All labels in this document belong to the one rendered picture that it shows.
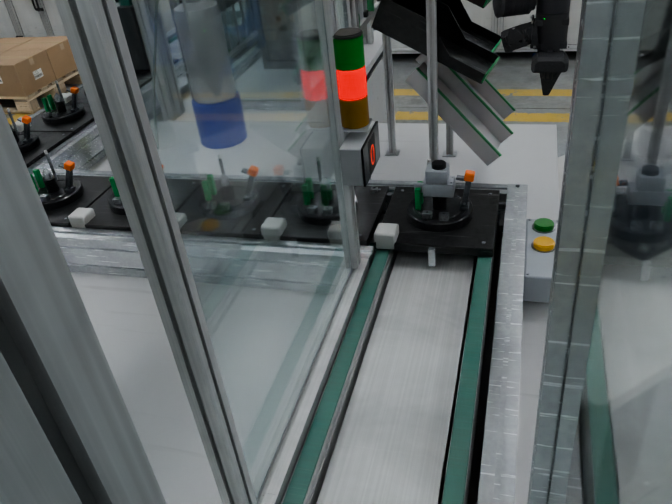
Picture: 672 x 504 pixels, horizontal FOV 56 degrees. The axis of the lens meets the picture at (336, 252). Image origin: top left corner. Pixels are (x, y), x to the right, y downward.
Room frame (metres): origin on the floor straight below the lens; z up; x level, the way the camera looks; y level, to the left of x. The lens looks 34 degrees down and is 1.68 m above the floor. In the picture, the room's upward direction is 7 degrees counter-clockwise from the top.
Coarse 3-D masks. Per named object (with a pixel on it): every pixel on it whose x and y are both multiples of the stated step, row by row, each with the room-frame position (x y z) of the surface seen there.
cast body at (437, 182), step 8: (440, 160) 1.17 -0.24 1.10; (432, 168) 1.16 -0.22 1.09; (440, 168) 1.15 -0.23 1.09; (448, 168) 1.16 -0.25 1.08; (432, 176) 1.15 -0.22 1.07; (440, 176) 1.14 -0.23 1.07; (448, 176) 1.16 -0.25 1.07; (416, 184) 1.18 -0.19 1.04; (424, 184) 1.16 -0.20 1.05; (432, 184) 1.15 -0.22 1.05; (440, 184) 1.15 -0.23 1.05; (448, 184) 1.14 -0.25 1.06; (424, 192) 1.15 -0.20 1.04; (432, 192) 1.15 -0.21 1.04; (440, 192) 1.14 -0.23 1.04; (448, 192) 1.14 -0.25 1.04
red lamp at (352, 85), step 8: (336, 72) 1.02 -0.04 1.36; (344, 72) 1.00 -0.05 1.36; (352, 72) 1.00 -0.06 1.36; (360, 72) 1.01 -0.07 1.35; (344, 80) 1.00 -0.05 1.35; (352, 80) 1.00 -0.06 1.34; (360, 80) 1.00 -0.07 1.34; (344, 88) 1.00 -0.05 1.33; (352, 88) 1.00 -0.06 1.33; (360, 88) 1.00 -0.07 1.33; (344, 96) 1.01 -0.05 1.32; (352, 96) 1.00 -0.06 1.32; (360, 96) 1.00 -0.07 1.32
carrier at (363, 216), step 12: (360, 192) 1.31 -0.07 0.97; (384, 192) 1.29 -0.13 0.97; (360, 204) 1.25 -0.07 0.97; (372, 204) 1.25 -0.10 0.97; (384, 204) 1.26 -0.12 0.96; (360, 216) 1.20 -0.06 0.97; (372, 216) 1.19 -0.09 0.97; (360, 228) 1.15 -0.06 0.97; (372, 228) 1.15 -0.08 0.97; (360, 240) 1.10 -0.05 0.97
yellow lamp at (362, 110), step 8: (344, 104) 1.01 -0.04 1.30; (352, 104) 1.00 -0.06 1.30; (360, 104) 1.00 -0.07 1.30; (344, 112) 1.01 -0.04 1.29; (352, 112) 1.00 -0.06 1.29; (360, 112) 1.00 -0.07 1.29; (368, 112) 1.02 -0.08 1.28; (344, 120) 1.01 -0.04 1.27; (352, 120) 1.00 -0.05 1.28; (360, 120) 1.00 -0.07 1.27; (368, 120) 1.01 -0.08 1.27; (352, 128) 1.00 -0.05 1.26
